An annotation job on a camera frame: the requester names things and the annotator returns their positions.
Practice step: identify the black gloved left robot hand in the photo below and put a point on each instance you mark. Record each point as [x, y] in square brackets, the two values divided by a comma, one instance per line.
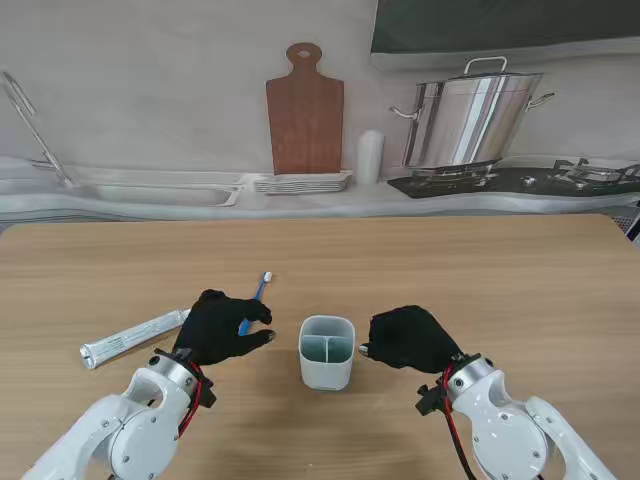
[210, 325]

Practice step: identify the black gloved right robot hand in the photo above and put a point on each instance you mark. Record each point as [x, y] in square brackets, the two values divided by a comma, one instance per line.
[410, 337]

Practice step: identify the blue toothbrush white bristles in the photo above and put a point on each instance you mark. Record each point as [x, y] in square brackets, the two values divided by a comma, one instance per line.
[260, 289]

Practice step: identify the silver toothpaste tube white cap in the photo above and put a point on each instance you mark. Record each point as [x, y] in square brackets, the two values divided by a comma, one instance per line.
[130, 336]

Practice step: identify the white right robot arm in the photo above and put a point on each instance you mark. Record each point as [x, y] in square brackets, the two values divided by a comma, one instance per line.
[505, 430]

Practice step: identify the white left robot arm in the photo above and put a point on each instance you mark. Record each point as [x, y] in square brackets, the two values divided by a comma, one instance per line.
[135, 430]

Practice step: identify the white divided toothbrush holder cup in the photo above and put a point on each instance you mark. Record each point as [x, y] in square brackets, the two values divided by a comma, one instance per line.
[325, 372]

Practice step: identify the perforated metal panel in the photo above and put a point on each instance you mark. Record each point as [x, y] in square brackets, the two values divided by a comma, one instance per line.
[627, 220]

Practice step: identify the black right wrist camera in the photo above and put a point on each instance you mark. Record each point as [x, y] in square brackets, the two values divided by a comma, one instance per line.
[430, 400]

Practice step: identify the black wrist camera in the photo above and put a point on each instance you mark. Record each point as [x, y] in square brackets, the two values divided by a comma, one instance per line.
[430, 400]
[206, 392]

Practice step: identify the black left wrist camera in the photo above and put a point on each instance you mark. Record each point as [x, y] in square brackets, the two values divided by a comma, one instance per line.
[206, 392]

